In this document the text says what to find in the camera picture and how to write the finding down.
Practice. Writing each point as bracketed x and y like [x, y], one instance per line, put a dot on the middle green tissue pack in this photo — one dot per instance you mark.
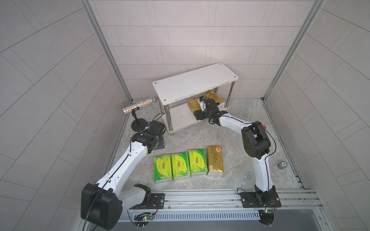
[180, 166]

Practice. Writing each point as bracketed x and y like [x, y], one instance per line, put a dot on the right green tissue pack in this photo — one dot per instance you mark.
[198, 163]

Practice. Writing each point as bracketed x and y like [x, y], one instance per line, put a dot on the glittery microphone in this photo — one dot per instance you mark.
[129, 109]

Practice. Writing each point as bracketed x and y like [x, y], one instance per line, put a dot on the left green tissue pack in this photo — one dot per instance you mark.
[162, 169]

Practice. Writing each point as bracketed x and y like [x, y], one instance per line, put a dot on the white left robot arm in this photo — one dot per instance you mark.
[103, 203]

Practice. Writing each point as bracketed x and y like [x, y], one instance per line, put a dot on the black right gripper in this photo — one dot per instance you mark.
[202, 114]

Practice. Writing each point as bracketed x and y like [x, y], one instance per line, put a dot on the black microphone stand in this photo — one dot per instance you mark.
[139, 124]

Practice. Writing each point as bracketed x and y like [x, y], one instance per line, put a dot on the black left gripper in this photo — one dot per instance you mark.
[160, 142]

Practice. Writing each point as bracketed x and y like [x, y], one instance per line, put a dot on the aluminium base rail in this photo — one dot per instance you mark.
[225, 205]

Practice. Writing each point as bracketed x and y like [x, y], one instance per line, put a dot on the gold tissue pack on floor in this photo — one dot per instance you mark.
[215, 161]

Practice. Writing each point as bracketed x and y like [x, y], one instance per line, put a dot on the small silver round object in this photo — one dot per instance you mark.
[282, 165]

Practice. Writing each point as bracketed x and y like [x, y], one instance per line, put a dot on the gold tissue pack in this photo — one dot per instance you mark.
[215, 161]
[219, 101]
[194, 105]

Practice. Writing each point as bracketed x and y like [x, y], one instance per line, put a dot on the white two-tier shelf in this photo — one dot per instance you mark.
[187, 86]

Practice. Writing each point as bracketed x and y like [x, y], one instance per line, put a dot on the green tissue pack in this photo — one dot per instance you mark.
[180, 166]
[198, 163]
[162, 169]

